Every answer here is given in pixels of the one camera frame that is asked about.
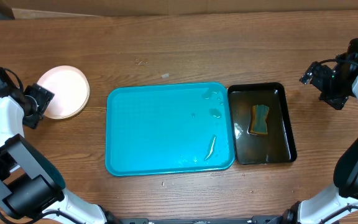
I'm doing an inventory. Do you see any pink plate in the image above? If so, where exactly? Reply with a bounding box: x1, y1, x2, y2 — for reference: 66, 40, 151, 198
37, 65, 90, 119

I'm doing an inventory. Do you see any white plate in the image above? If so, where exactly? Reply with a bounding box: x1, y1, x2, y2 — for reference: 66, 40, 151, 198
45, 90, 90, 119

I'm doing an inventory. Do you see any brown cardboard panel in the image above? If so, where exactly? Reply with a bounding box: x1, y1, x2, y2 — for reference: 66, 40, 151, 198
0, 0, 358, 16

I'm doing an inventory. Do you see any teal plastic tray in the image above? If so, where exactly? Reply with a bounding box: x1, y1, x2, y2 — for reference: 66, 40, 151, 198
105, 82, 235, 177

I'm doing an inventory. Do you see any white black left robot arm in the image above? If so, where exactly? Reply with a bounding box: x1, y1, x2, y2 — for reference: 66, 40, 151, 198
0, 67, 114, 224

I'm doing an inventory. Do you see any yellow green sponge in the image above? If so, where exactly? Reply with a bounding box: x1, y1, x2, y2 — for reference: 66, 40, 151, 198
249, 105, 269, 135

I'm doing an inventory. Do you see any black water tray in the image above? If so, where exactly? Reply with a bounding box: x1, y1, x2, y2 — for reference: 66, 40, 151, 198
227, 82, 297, 165

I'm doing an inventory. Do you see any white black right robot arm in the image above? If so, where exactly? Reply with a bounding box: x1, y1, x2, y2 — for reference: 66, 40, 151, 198
271, 38, 358, 224

